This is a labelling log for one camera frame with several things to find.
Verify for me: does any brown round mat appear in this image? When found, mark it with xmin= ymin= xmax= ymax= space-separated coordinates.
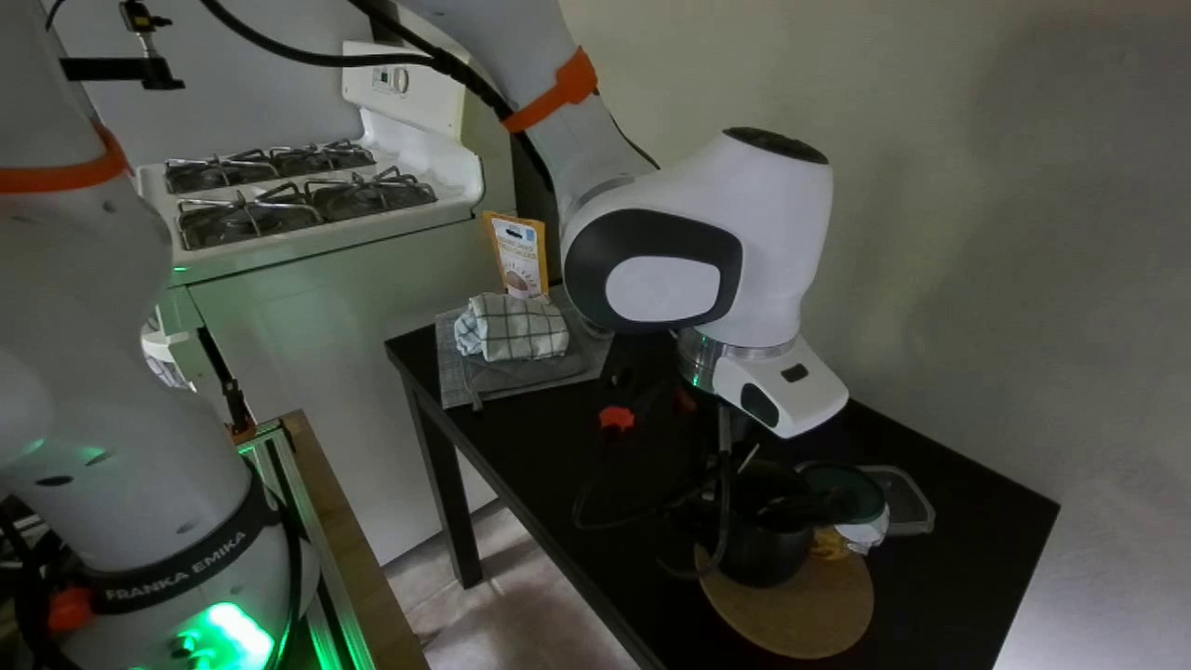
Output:
xmin=695 ymin=544 xmax=878 ymax=662

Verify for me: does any white checked cloth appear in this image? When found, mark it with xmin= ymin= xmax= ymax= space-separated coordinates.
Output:
xmin=449 ymin=292 xmax=574 ymax=364

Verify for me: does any orange food packet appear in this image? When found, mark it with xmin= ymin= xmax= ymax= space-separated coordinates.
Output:
xmin=479 ymin=211 xmax=556 ymax=303

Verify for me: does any black table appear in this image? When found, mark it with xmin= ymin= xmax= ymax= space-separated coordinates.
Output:
xmin=385 ymin=292 xmax=1064 ymax=670

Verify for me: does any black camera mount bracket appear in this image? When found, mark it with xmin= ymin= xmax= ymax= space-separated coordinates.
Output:
xmin=51 ymin=0 xmax=189 ymax=95

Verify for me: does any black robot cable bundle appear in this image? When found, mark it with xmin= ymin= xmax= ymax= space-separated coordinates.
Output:
xmin=198 ymin=0 xmax=561 ymax=200

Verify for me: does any white gas stove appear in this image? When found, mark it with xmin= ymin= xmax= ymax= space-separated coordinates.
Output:
xmin=125 ymin=40 xmax=516 ymax=570

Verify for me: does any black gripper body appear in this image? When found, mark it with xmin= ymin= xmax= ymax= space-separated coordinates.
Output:
xmin=667 ymin=356 xmax=762 ymax=473

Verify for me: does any green cup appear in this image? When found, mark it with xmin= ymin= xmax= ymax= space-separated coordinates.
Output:
xmin=795 ymin=457 xmax=894 ymax=555

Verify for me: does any grey place mat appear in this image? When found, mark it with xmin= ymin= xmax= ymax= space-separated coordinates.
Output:
xmin=433 ymin=292 xmax=614 ymax=415

